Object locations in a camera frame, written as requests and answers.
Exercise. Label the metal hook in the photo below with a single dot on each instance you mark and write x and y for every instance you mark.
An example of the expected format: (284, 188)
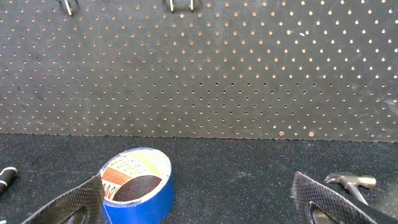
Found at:
(68, 7)
(171, 5)

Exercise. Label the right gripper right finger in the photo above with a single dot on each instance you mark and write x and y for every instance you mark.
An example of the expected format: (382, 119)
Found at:
(326, 199)

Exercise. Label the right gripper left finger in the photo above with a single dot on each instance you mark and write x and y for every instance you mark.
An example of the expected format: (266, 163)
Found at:
(79, 202)

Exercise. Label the black pegboard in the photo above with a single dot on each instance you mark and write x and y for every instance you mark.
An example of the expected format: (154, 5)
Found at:
(199, 68)

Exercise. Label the hammer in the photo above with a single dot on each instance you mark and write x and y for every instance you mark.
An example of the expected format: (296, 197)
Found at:
(348, 180)

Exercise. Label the roll of blue tape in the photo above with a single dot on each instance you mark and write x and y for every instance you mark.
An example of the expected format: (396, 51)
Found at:
(146, 208)

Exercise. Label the black and white pliers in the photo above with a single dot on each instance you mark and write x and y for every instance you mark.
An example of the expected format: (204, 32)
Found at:
(6, 179)

